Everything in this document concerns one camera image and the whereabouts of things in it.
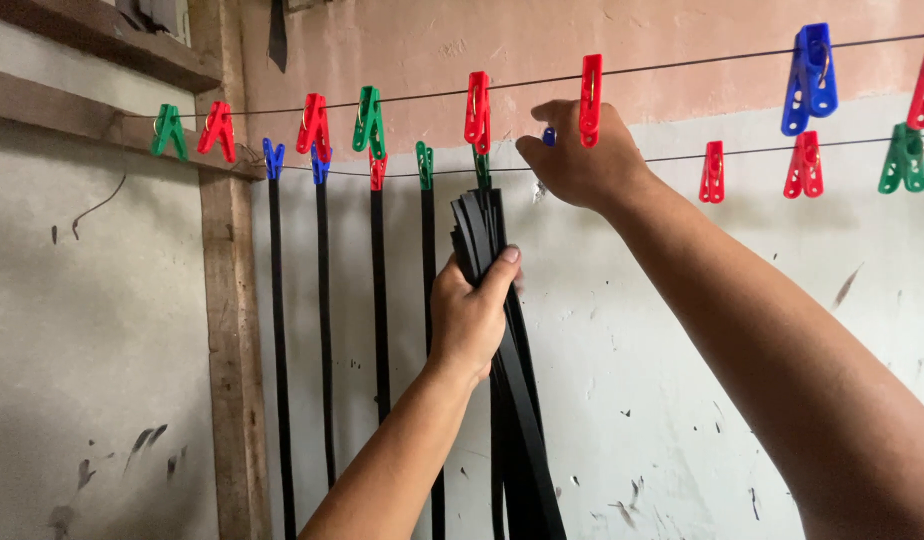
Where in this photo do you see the wooden wall beam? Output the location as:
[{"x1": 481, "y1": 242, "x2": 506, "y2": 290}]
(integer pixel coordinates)
[
  {"x1": 0, "y1": 66, "x2": 264, "y2": 183},
  {"x1": 0, "y1": 0, "x2": 224, "y2": 95}
]

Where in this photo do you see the person's left hand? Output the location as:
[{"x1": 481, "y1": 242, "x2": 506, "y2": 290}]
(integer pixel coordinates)
[{"x1": 429, "y1": 245, "x2": 523, "y2": 385}]

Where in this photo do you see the large blue clothes peg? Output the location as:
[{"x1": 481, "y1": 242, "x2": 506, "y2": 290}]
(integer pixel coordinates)
[{"x1": 780, "y1": 22, "x2": 840, "y2": 138}]

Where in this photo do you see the short dark strap piece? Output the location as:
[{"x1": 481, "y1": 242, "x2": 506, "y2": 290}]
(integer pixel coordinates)
[{"x1": 267, "y1": 0, "x2": 290, "y2": 75}]

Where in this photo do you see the wooden post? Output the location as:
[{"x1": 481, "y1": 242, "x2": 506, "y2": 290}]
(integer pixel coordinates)
[{"x1": 188, "y1": 0, "x2": 274, "y2": 540}]

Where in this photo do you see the hanging black strap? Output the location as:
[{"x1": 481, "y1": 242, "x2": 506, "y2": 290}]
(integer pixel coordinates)
[
  {"x1": 420, "y1": 187, "x2": 447, "y2": 540},
  {"x1": 369, "y1": 188, "x2": 393, "y2": 426},
  {"x1": 315, "y1": 182, "x2": 338, "y2": 490},
  {"x1": 267, "y1": 177, "x2": 298, "y2": 540}
]

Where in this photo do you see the black clothesline wire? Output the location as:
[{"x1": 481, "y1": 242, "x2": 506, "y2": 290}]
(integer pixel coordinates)
[
  {"x1": 237, "y1": 132, "x2": 924, "y2": 179},
  {"x1": 123, "y1": 31, "x2": 924, "y2": 120}
]

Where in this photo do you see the thin dangling dark wire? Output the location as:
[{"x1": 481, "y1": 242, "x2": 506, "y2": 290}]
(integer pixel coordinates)
[{"x1": 71, "y1": 120, "x2": 129, "y2": 242}]

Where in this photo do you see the bundle of black straps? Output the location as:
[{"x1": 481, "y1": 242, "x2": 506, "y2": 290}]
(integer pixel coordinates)
[{"x1": 449, "y1": 187, "x2": 568, "y2": 540}]

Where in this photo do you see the person's right hand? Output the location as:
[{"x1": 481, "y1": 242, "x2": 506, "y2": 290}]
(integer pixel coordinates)
[{"x1": 516, "y1": 99, "x2": 652, "y2": 216}]

